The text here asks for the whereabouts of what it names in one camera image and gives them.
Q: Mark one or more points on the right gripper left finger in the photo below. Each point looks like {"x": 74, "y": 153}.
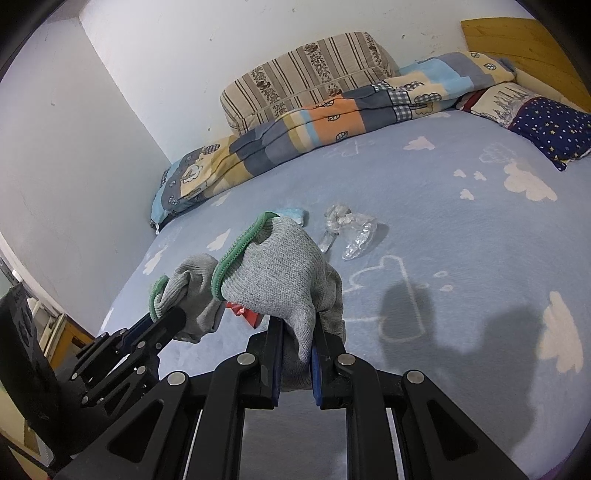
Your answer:
{"x": 189, "y": 427}

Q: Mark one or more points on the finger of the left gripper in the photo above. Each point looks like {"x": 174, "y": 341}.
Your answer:
{"x": 138, "y": 338}

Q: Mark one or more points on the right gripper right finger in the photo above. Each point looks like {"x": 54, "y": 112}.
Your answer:
{"x": 400, "y": 426}

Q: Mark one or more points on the grey knit glove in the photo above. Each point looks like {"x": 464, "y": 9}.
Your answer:
{"x": 189, "y": 289}
{"x": 275, "y": 268}

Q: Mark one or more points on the wooden bedside cabinet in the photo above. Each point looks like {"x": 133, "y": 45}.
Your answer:
{"x": 50, "y": 332}

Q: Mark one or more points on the red plastic wrapper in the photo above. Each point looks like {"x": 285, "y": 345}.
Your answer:
{"x": 252, "y": 318}

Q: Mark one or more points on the light blue cloud bedsheet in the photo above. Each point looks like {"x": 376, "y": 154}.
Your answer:
{"x": 479, "y": 274}

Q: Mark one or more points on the crumpled clear plastic wrap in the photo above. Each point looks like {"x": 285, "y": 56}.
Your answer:
{"x": 357, "y": 229}

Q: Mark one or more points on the light blue face mask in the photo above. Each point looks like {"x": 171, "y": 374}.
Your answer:
{"x": 297, "y": 214}

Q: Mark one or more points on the starry navy pillow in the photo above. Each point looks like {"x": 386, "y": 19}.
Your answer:
{"x": 560, "y": 132}

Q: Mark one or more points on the colourful patchwork quilt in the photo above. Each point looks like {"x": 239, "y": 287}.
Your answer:
{"x": 422, "y": 88}

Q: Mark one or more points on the striped beige pillow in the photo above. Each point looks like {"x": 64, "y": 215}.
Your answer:
{"x": 305, "y": 76}

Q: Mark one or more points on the wooden headboard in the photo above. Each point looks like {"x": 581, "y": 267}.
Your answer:
{"x": 530, "y": 47}

